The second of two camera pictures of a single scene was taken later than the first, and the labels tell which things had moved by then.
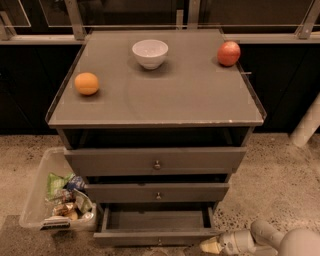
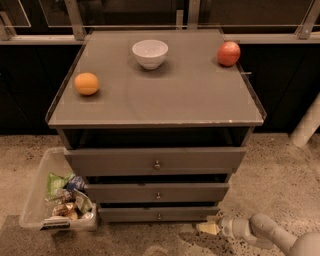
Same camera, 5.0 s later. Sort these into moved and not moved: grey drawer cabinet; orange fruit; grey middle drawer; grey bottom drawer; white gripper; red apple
Moved: grey bottom drawer; white gripper
Not moved: grey middle drawer; orange fruit; grey drawer cabinet; red apple
